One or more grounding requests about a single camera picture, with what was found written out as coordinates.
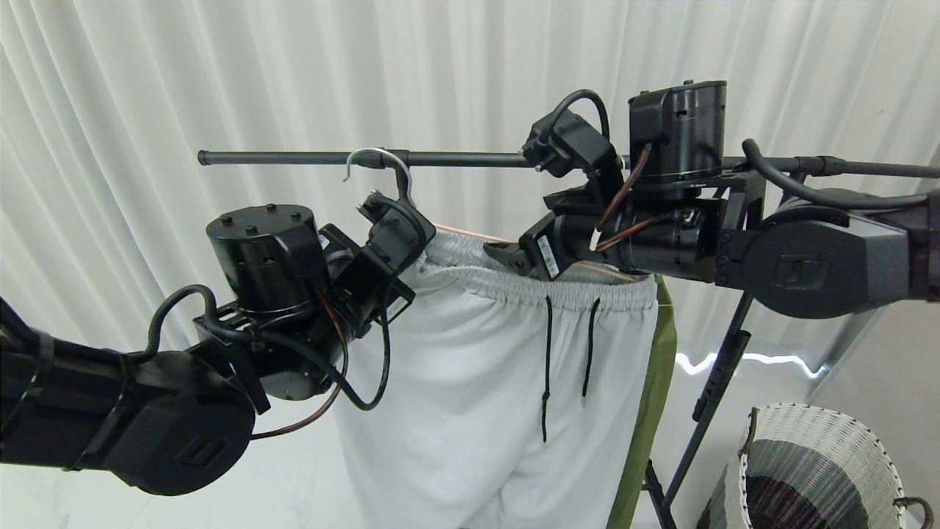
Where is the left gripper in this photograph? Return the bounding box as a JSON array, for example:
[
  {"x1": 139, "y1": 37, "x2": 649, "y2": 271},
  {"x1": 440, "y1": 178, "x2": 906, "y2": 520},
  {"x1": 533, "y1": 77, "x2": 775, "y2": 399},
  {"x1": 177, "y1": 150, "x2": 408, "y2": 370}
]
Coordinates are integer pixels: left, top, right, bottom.
[{"x1": 253, "y1": 283, "x2": 416, "y2": 401}]

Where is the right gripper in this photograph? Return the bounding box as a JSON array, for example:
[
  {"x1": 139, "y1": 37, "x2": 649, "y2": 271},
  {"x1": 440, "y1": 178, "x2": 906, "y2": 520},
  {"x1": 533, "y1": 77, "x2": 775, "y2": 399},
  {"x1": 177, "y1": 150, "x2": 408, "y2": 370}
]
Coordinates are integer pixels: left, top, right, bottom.
[{"x1": 520, "y1": 198, "x2": 724, "y2": 284}]

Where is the black clothes rack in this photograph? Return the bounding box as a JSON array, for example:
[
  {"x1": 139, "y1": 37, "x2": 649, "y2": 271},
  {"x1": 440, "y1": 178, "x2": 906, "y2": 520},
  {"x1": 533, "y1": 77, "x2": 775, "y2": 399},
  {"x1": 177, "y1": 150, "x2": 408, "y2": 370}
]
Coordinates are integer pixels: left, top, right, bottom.
[{"x1": 198, "y1": 149, "x2": 940, "y2": 529}]

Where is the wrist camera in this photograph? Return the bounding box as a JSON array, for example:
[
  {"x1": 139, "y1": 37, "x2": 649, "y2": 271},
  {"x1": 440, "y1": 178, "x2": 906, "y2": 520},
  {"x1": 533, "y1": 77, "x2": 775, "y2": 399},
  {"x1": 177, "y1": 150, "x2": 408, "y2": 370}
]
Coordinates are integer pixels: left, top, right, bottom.
[
  {"x1": 323, "y1": 191, "x2": 438, "y2": 302},
  {"x1": 521, "y1": 110, "x2": 625, "y2": 221}
]

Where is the white curtain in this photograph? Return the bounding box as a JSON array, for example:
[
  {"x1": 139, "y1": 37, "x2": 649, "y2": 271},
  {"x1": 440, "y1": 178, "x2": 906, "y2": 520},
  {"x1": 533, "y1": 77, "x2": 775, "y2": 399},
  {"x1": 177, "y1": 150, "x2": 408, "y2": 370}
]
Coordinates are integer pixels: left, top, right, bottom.
[{"x1": 0, "y1": 0, "x2": 940, "y2": 368}]

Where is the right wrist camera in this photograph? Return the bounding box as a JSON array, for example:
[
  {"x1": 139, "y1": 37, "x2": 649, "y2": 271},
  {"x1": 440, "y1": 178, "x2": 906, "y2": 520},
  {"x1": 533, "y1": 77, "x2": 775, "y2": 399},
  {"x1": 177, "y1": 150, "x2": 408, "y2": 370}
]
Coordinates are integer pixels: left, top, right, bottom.
[{"x1": 521, "y1": 110, "x2": 625, "y2": 221}]

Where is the pink clothes hanger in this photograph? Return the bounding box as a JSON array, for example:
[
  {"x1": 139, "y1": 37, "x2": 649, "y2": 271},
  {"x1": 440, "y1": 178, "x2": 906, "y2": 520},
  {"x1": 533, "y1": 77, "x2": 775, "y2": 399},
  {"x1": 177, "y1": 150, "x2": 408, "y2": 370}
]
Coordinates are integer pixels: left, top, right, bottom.
[{"x1": 344, "y1": 147, "x2": 640, "y2": 284}]

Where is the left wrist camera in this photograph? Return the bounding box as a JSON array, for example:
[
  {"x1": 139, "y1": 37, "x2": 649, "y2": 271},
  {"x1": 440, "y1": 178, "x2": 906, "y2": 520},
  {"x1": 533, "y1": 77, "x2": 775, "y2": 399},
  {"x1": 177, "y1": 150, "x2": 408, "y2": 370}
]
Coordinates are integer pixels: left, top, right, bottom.
[{"x1": 323, "y1": 191, "x2": 438, "y2": 302}]

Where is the white laundry basket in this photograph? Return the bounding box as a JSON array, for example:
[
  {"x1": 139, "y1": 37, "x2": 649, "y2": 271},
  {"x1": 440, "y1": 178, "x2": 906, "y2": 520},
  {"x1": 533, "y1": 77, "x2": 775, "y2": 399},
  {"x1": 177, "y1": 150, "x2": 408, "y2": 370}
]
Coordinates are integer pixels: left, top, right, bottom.
[{"x1": 723, "y1": 403, "x2": 933, "y2": 529}]

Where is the green printed shirt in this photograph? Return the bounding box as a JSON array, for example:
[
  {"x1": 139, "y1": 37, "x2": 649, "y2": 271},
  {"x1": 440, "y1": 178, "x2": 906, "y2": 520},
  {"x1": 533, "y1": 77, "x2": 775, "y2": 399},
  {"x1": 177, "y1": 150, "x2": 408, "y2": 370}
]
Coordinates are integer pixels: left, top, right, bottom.
[{"x1": 608, "y1": 276, "x2": 678, "y2": 529}]

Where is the pale grey garment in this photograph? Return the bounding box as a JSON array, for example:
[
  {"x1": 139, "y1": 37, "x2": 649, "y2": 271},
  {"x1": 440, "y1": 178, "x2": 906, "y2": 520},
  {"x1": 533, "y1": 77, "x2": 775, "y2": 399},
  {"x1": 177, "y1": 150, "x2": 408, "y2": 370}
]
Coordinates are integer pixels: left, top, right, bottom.
[{"x1": 330, "y1": 229, "x2": 659, "y2": 529}]

